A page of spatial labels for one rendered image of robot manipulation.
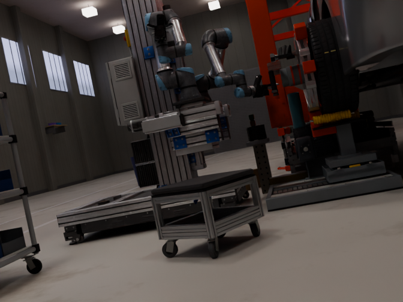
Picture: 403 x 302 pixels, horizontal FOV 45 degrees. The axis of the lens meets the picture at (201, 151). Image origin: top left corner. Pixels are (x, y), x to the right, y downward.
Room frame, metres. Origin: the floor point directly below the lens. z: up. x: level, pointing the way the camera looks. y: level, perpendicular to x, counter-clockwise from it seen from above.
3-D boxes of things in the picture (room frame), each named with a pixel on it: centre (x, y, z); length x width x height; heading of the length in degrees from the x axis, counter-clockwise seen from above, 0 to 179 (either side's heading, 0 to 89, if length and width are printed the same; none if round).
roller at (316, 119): (3.27, -0.90, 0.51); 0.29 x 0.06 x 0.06; 80
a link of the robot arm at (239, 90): (3.44, -0.37, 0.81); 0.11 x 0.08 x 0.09; 125
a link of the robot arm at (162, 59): (3.10, 0.09, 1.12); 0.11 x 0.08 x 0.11; 94
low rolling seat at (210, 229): (2.37, 0.03, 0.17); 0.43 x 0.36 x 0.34; 138
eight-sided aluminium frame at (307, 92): (3.40, -0.83, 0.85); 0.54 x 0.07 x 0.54; 170
